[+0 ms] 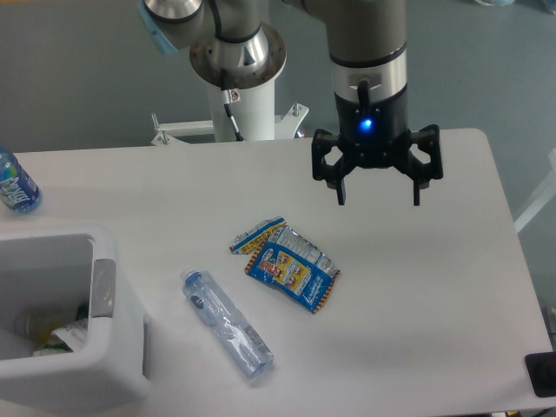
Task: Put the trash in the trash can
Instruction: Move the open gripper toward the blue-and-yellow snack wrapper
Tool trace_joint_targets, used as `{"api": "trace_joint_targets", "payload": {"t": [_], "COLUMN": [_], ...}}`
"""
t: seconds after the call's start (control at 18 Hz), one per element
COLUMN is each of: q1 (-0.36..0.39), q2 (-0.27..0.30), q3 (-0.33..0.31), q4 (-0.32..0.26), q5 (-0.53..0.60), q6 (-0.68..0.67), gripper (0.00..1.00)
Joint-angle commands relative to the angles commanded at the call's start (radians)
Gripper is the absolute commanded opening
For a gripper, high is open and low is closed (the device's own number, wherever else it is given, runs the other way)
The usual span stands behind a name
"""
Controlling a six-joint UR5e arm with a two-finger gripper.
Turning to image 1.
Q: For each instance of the blue yellow snack wrapper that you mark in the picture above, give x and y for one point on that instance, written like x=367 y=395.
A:
x=285 y=260

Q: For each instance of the blue labelled drink bottle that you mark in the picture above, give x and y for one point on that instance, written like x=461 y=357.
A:
x=19 y=192

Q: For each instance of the white trash can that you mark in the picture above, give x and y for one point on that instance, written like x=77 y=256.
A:
x=64 y=268

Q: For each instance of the white frame at right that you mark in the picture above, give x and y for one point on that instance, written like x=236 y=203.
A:
x=538 y=199

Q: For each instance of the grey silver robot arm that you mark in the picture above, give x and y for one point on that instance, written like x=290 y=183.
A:
x=367 y=42

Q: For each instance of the clear crushed plastic bottle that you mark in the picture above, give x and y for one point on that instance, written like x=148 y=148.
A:
x=230 y=327

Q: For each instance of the black device at table edge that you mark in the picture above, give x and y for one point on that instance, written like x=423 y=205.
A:
x=541 y=370

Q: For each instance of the trash inside the can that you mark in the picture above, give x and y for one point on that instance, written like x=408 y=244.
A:
x=52 y=332

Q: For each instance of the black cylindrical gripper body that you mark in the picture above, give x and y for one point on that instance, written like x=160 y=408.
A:
x=373 y=132

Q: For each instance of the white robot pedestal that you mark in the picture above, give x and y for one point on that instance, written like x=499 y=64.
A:
x=240 y=81

